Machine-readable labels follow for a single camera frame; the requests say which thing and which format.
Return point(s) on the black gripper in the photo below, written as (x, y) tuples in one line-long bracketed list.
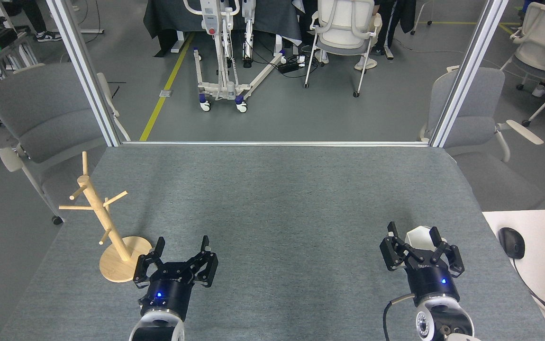
[(431, 282), (166, 289)]

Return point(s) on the white hexagonal cup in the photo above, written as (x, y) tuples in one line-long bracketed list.
[(419, 239)]

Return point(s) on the wooden cup rack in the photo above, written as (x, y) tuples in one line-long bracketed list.
[(111, 232)]

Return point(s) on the black computer mouse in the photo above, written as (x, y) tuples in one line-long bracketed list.
[(512, 242)]

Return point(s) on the grey armchair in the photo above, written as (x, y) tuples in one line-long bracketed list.
[(476, 109), (40, 109)]

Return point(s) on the white stand on wheels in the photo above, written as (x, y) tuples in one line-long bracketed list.
[(227, 87)]

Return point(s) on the black power strip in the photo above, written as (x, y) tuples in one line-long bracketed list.
[(289, 67)]

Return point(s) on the dark cloth covered table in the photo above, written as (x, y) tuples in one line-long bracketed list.
[(173, 19)]

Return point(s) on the silver table edge rail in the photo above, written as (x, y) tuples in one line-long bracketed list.
[(277, 143)]

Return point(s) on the silver frame post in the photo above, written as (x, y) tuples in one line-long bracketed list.
[(85, 71), (467, 71)]

